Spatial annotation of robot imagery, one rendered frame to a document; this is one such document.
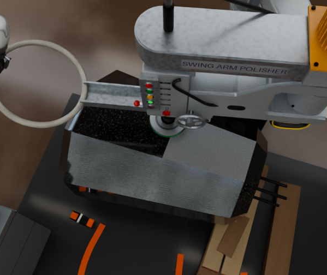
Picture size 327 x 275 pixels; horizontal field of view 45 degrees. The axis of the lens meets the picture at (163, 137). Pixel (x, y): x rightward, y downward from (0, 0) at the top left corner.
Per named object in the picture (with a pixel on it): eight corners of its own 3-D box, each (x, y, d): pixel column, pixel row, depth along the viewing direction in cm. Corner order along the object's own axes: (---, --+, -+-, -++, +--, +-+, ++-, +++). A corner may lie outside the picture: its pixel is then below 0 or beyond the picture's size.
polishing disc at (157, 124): (152, 138, 220) (152, 137, 219) (147, 104, 228) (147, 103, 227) (189, 133, 221) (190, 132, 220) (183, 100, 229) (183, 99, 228)
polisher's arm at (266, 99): (313, 99, 207) (354, 44, 161) (315, 139, 198) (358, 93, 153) (174, 87, 210) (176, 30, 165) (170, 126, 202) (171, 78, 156)
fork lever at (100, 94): (213, 91, 209) (215, 87, 204) (212, 124, 202) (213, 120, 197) (86, 79, 211) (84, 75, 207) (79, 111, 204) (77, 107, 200)
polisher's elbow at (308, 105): (280, 85, 189) (292, 63, 171) (317, 77, 190) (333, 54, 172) (294, 120, 182) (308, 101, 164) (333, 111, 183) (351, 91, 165)
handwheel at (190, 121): (205, 113, 197) (208, 100, 183) (204, 132, 194) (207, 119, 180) (176, 111, 198) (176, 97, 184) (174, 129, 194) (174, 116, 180)
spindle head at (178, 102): (219, 85, 206) (232, 34, 164) (217, 124, 198) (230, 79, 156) (152, 80, 208) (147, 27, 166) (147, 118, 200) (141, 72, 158)
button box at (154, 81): (160, 106, 187) (158, 75, 161) (159, 111, 186) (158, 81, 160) (143, 104, 188) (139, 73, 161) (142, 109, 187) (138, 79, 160)
